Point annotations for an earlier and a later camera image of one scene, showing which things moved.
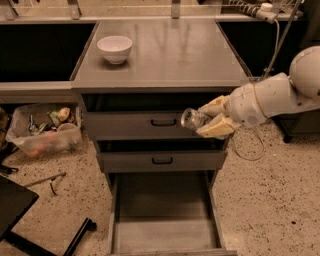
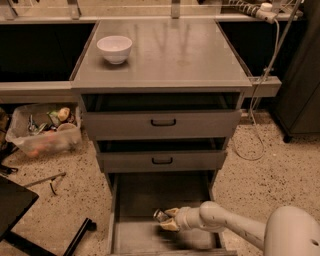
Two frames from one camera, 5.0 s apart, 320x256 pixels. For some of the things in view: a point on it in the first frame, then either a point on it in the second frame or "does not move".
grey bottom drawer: [170, 213] does not move
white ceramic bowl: [115, 47] does not move
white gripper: [242, 105] to [183, 218]
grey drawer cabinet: [136, 78] does not move
